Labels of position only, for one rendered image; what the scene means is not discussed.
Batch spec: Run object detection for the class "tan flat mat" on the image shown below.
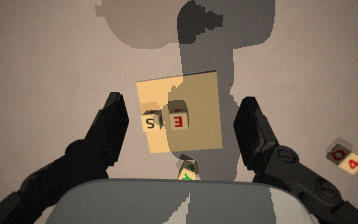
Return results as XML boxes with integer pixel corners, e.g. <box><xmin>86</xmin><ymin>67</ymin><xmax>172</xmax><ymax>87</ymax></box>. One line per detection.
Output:
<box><xmin>136</xmin><ymin>72</ymin><xmax>222</xmax><ymax>153</ymax></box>

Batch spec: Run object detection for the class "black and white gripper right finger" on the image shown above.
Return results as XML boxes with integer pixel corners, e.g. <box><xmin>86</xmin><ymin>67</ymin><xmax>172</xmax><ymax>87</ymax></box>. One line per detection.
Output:
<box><xmin>233</xmin><ymin>96</ymin><xmax>358</xmax><ymax>224</ymax></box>

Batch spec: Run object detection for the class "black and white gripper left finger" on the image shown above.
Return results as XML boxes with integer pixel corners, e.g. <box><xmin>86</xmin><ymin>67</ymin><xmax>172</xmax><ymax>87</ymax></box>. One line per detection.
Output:
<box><xmin>0</xmin><ymin>92</ymin><xmax>129</xmax><ymax>224</ymax></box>

